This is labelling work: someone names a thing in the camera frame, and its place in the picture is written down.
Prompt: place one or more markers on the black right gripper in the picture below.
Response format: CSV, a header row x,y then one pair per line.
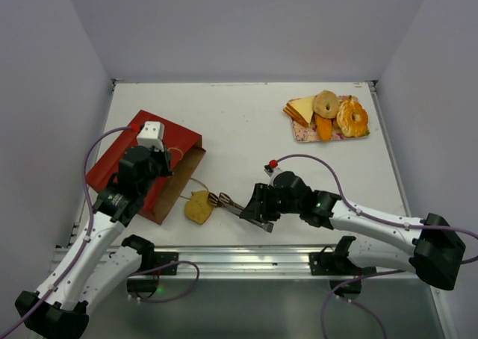
x,y
262,201

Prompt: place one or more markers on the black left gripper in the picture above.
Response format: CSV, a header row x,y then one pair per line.
x,y
165,170

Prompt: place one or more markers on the red paper bag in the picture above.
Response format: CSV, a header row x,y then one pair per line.
x,y
124,176

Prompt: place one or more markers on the fake orange bread loaf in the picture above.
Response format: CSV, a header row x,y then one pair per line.
x,y
324,128

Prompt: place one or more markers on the fake triangle sandwich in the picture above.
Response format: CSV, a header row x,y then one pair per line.
x,y
300,110

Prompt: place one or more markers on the fake plain bagel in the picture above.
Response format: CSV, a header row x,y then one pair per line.
x,y
326,104

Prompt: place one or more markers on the fake glazed ring pastry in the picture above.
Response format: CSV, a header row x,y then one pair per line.
x,y
352,118

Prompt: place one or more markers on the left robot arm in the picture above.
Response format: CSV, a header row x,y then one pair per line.
x,y
60,307

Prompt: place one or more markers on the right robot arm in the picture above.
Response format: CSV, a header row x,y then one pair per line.
x,y
428,248

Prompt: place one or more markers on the floral rectangular tray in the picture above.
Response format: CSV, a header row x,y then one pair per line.
x,y
309,134

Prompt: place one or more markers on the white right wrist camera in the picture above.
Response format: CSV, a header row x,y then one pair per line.
x,y
272,169

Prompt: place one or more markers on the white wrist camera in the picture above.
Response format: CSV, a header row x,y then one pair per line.
x,y
272,169
151,136

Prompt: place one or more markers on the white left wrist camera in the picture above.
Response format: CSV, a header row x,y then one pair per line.
x,y
151,136

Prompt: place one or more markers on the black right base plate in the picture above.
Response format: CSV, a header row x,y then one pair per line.
x,y
334,262

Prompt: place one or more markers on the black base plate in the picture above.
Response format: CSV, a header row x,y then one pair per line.
x,y
161,259
334,262

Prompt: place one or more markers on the aluminium frame rail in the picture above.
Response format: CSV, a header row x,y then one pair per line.
x,y
250,262

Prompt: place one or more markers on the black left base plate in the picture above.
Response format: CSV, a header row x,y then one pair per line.
x,y
161,259

